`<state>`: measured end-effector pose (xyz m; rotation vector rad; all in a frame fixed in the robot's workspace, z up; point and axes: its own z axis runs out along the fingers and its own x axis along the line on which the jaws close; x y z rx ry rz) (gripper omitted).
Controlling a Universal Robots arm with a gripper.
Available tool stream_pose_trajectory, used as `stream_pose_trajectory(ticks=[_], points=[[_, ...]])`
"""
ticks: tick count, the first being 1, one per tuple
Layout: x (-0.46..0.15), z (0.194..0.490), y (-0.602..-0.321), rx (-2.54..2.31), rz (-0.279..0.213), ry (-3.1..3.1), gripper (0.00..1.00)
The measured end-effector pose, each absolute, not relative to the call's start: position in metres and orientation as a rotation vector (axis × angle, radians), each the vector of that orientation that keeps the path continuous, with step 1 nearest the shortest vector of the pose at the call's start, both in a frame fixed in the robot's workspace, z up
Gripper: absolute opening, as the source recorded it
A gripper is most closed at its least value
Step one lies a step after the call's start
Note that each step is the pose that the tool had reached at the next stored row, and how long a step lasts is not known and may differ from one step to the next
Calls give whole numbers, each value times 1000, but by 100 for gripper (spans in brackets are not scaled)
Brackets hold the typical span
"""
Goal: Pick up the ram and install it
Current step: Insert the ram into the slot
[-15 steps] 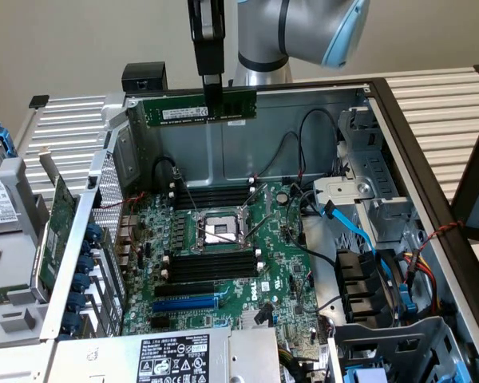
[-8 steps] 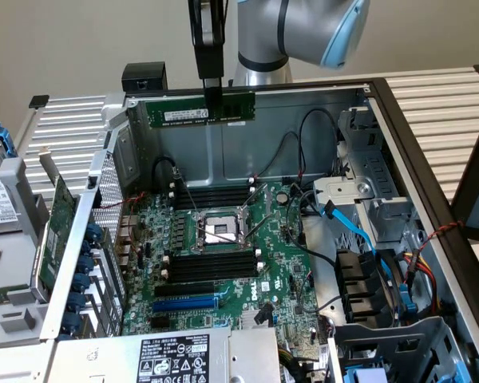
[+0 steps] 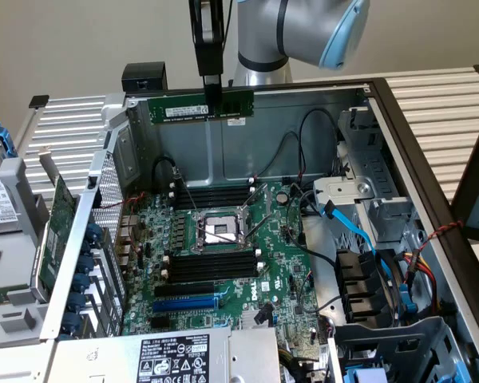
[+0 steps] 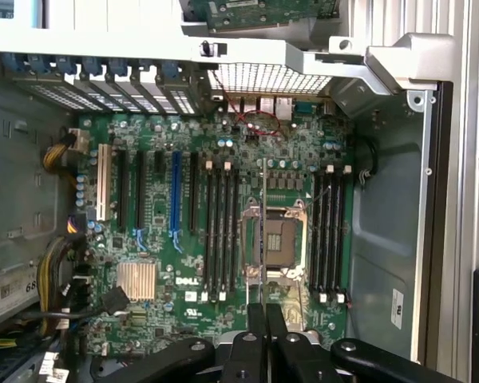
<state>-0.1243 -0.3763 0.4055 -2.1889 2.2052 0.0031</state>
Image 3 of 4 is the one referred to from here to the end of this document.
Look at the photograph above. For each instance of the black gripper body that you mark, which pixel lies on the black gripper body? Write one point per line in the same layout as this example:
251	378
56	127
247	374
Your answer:
209	56

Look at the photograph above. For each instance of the green RAM stick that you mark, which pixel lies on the green RAM stick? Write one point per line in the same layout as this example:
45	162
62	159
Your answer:
175	107
4	294

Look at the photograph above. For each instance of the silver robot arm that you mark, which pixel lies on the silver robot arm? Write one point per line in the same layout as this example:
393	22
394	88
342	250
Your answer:
263	32

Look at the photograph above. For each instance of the black box device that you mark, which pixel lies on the black box device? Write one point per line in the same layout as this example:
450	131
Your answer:
143	76

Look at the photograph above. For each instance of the open PC case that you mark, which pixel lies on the open PC case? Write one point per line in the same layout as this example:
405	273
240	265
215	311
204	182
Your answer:
263	151

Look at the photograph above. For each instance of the coin cell battery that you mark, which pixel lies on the coin cell battery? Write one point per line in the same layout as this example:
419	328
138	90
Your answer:
282	197

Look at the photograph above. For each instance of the CPU socket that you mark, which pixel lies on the CPU socket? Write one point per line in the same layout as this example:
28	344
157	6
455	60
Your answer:
219	231

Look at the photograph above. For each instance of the green Dell motherboard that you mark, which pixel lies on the green Dell motherboard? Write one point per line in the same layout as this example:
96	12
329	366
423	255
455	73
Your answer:
277	259

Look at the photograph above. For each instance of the blue card retainer clip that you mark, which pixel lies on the blue card retainer clip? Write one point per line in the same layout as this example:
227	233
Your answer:
70	321
81	282
77	301
87	263
94	233

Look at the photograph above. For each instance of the metal disk bay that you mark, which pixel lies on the metal disk bay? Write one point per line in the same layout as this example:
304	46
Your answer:
379	167

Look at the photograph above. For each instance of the long black expansion slot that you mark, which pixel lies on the long black expansion slot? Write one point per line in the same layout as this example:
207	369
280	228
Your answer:
183	289

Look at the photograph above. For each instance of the graphics card with black fan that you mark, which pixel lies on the graphics card with black fan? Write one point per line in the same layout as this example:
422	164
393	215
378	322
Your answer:
58	223

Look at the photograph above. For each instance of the blue expansion slot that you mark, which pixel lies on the blue expansion slot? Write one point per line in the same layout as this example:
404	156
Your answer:
183	305

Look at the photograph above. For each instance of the grey parts rack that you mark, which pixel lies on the grey parts rack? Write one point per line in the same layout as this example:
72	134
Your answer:
14	187

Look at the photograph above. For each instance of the silver chipset heatsink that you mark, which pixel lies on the silver chipset heatsink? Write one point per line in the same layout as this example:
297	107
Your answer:
255	319

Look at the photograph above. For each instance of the short black expansion slot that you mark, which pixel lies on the short black expansion slot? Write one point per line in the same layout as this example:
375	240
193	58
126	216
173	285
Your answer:
159	323

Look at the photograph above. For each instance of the black fan shroud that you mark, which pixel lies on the black fan shroud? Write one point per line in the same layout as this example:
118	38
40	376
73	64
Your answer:
359	279

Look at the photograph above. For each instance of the dark framed panel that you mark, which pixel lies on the dark framed panel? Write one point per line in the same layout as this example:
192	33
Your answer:
461	199

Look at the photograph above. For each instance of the silver power supply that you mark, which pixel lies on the silver power supply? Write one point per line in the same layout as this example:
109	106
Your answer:
104	359

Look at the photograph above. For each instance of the grey plastic drive cage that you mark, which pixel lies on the grey plastic drive cage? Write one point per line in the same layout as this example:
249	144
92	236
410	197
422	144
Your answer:
403	335

